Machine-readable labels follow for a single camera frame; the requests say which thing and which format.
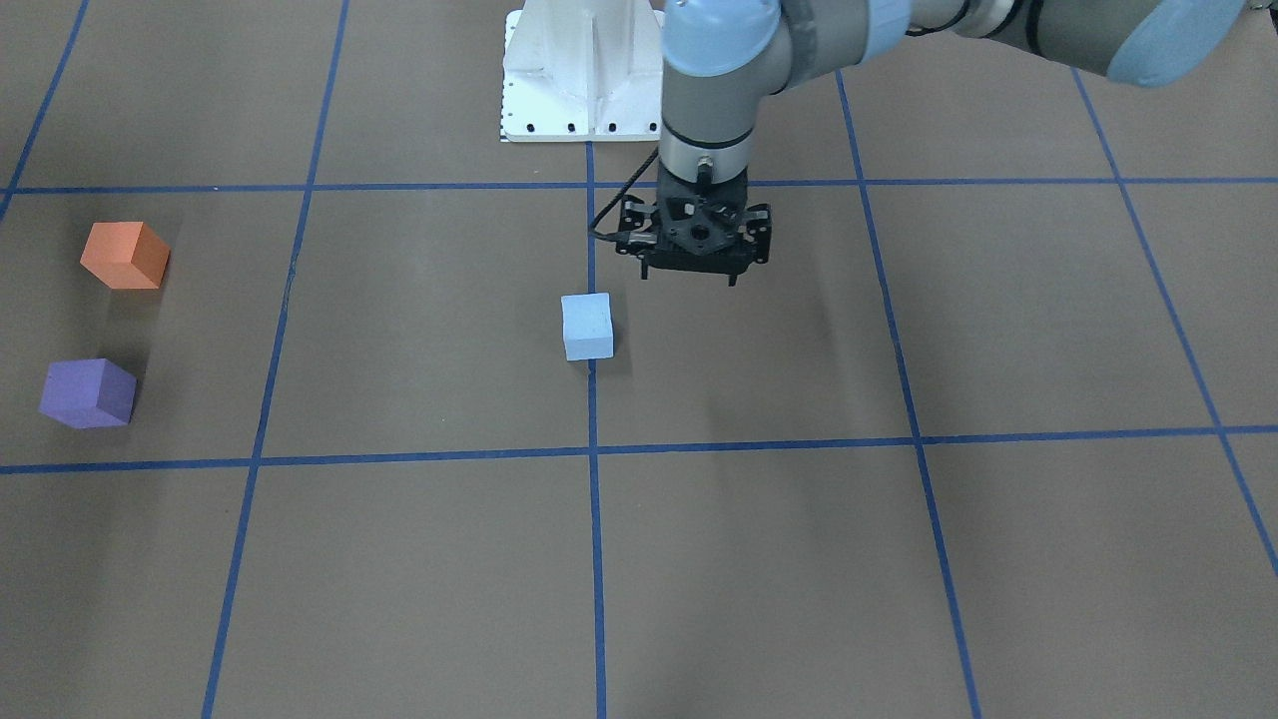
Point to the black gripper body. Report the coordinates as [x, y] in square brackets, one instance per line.
[635, 218]

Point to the light blue foam block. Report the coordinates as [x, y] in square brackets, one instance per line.
[587, 327]

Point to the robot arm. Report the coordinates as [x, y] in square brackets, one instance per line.
[723, 57]

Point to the orange foam block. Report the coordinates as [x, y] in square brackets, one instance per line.
[126, 256]

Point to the purple foam block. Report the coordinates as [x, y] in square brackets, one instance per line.
[88, 393]

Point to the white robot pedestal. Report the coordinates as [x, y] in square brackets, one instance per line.
[582, 71]

